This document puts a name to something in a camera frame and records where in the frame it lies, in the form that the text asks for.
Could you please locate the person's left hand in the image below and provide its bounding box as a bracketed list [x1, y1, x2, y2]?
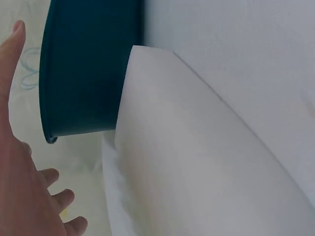
[0, 20, 89, 236]

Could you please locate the dark teal round basin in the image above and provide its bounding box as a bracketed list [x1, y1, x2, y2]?
[38, 0, 146, 145]

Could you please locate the white curled sheet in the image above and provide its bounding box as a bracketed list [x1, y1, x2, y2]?
[101, 45, 315, 236]

